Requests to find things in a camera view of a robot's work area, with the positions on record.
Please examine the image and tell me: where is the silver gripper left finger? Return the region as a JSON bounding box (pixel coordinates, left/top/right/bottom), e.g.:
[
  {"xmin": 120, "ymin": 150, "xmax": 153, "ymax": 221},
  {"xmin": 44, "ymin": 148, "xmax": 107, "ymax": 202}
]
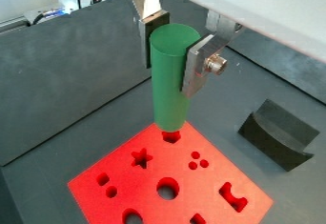
[{"xmin": 129, "ymin": 0, "xmax": 169, "ymax": 69}]

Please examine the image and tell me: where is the red shape sorter block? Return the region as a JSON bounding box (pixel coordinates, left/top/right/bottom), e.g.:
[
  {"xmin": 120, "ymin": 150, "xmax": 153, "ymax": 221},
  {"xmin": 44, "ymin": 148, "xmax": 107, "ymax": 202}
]
[{"xmin": 68, "ymin": 124, "xmax": 272, "ymax": 224}]

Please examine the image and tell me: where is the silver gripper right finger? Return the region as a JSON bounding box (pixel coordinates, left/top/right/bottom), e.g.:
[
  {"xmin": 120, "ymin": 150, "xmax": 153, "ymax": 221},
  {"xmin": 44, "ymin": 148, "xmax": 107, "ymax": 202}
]
[{"xmin": 180, "ymin": 10, "xmax": 243, "ymax": 98}]

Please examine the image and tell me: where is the green cylinder peg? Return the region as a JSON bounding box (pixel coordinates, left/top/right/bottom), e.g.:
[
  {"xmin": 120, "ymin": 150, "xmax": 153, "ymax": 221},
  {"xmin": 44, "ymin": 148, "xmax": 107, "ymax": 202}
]
[{"xmin": 149, "ymin": 24, "xmax": 200, "ymax": 132}]

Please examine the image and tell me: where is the black curved holder block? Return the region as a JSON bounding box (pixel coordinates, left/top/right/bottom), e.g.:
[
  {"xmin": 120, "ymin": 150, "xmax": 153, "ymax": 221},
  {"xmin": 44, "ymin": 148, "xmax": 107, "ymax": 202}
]
[{"xmin": 237, "ymin": 99, "xmax": 319, "ymax": 172}]

